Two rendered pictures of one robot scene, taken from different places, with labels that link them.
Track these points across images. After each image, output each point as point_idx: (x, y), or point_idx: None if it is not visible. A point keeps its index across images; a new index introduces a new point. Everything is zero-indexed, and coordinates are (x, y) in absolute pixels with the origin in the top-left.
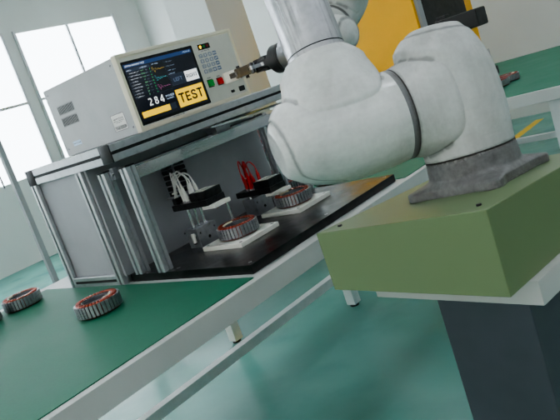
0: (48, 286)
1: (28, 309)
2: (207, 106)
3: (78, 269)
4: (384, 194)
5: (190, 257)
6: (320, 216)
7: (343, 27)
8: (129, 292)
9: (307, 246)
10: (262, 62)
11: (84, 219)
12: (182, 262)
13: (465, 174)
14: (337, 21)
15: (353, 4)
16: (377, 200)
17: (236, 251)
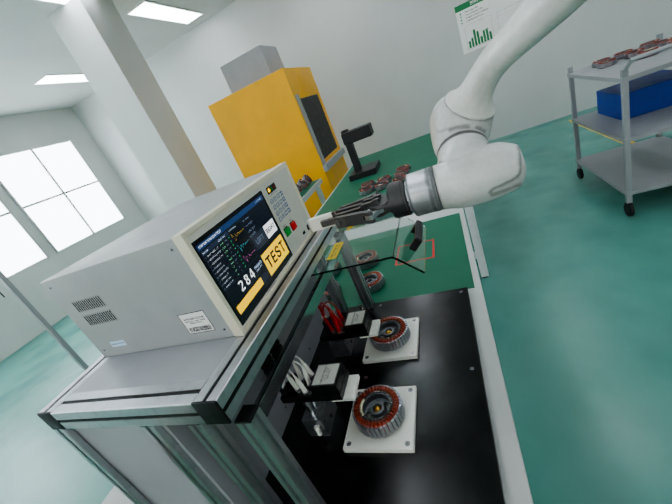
0: (106, 500)
1: None
2: (291, 260)
3: (157, 502)
4: (488, 318)
5: (334, 471)
6: (468, 372)
7: (523, 159)
8: None
9: (518, 446)
10: (381, 209)
11: (164, 464)
12: (331, 485)
13: None
14: (515, 152)
15: (490, 128)
16: (491, 328)
17: (413, 464)
